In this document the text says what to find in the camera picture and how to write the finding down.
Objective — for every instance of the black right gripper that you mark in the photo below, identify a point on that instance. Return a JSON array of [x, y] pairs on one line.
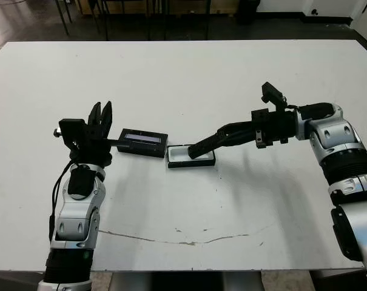
[[280, 125]]

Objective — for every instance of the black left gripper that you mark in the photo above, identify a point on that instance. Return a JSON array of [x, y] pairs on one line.
[[92, 151]]

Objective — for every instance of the black box lid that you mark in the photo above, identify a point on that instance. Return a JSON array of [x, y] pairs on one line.
[[140, 148]]

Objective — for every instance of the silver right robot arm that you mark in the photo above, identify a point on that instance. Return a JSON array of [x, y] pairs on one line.
[[338, 142]]

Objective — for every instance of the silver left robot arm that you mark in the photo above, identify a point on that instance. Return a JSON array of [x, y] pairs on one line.
[[75, 212]]

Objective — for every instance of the black box with white insert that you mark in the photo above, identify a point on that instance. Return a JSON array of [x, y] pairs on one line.
[[177, 157]]

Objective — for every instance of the black bin with purple bag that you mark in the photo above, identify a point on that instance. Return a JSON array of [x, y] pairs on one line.
[[248, 12]]

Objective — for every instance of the dark grey robot lower body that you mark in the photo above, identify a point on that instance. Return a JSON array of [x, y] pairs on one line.
[[186, 282]]

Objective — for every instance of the white door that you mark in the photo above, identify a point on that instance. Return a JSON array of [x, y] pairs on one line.
[[362, 13]]

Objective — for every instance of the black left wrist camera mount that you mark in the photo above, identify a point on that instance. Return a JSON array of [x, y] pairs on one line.
[[72, 128]]

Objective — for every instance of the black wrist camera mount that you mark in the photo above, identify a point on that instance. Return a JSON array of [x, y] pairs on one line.
[[72, 128], [272, 92]]

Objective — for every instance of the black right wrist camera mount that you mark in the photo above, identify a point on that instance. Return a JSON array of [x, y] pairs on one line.
[[272, 92]]

